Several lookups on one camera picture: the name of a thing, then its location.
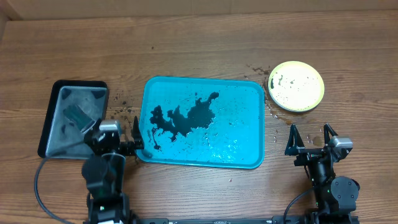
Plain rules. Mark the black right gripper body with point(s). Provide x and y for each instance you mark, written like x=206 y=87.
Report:
x=308 y=155

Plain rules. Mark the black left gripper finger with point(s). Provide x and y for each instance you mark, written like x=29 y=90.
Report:
x=95 y=127
x=136 y=135

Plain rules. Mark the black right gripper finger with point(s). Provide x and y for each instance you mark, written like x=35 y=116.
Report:
x=295 y=145
x=329 y=135

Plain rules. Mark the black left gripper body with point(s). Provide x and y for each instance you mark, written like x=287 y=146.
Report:
x=127 y=149

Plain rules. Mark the yellow rimmed plate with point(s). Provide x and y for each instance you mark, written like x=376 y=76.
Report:
x=296 y=86

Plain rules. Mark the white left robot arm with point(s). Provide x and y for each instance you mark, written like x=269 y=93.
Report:
x=104 y=172

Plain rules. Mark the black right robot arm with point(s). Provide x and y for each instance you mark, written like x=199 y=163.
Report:
x=335 y=197

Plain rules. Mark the black water tray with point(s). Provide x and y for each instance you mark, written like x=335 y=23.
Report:
x=58 y=131

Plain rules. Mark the teal plastic tray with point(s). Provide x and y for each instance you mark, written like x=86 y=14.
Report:
x=203 y=122

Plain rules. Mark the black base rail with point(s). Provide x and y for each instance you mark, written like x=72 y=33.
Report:
x=274 y=220

